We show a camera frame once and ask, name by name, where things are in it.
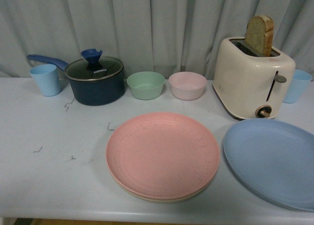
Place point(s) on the pink plate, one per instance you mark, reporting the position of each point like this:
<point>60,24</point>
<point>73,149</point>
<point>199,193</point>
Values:
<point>163,155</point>

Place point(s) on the mint green bowl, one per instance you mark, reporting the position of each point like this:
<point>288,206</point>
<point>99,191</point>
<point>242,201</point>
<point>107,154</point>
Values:
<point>146,85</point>

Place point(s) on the pink bowl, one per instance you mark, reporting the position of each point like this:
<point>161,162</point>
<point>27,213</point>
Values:
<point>187,85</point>

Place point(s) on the dark blue saucepan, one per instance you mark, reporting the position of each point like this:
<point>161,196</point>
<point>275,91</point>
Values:
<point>92,93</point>

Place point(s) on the grey curtain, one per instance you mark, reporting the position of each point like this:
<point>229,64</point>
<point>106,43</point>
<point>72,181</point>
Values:
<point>165,36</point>

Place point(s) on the glass pot lid blue knob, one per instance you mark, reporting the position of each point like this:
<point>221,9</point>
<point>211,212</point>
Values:
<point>93,66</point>

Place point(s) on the beige plate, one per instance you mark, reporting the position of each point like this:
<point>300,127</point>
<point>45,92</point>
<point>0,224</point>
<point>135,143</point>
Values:
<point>155,199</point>

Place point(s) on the cream toaster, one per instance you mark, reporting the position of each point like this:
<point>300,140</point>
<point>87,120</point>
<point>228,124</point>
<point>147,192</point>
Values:
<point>250,86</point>

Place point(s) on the left light blue cup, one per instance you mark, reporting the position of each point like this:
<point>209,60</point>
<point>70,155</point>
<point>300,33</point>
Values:
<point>46,78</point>

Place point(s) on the light blue cup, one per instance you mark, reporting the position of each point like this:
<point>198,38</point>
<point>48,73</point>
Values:
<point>298,85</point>
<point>46,78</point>

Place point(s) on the slice of bread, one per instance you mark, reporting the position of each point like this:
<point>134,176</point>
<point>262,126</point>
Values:
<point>259,34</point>

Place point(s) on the blue plate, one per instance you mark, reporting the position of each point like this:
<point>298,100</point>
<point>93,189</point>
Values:
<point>273,159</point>

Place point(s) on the right light blue cup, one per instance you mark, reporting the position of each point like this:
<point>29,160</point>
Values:
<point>298,85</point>

